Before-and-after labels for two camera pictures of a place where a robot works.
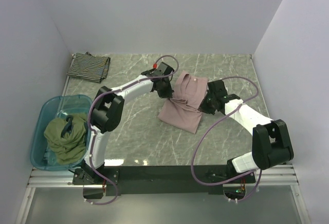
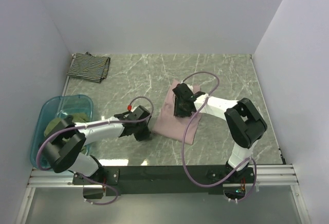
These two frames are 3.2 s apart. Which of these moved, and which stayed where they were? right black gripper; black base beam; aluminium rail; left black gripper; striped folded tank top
Moved: right black gripper; left black gripper
Stayed: striped folded tank top; black base beam; aluminium rail
